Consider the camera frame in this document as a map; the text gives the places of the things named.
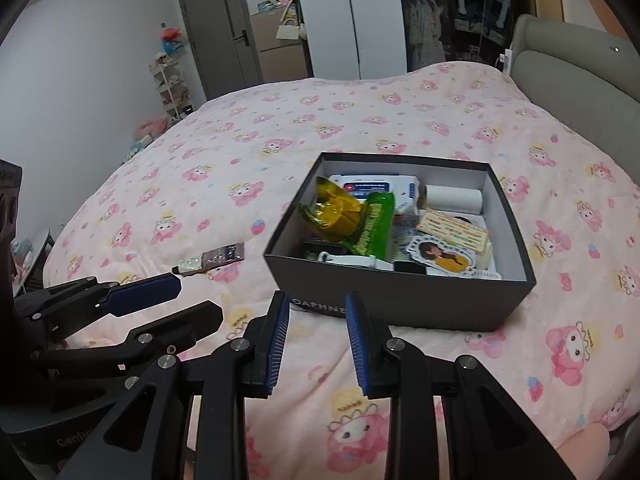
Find yellow label card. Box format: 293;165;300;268
415;209;491;253

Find brown cabinet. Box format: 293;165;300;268
250;7;313;86

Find grey door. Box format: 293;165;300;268
177;0;263;103

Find white paper roll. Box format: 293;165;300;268
424;184;485;216

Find grey padded headboard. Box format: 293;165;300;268
510;14;640;161

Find red blue plush toy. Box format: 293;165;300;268
159;27;183;56

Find black booklet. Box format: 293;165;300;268
299;241;346;261

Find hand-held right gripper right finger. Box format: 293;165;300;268
345;291;576;480

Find pink cartoon printed blanket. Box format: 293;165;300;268
42;60;640;480

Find cartoon figure sticker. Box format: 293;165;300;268
404;237;476;277

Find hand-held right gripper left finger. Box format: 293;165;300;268
55;290;292;480

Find cartoon printed card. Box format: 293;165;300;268
390;212;498;273

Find pink plush toy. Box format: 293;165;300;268
132;115;168;143

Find green yellow snack packet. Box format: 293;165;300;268
299;179;397;257

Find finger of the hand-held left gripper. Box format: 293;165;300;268
12;272;183;336
30;300;224;378

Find white wardrobe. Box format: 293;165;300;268
292;0;408;81

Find dark grey cardboard box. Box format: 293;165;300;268
263;151;538;333

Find glass display cabinet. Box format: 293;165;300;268
395;0;531;73

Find white smartwatch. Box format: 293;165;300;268
317;251;502;282

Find white shelf rack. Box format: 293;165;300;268
150;57;196;121

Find white wet wipes pack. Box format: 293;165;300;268
327;174;421;216

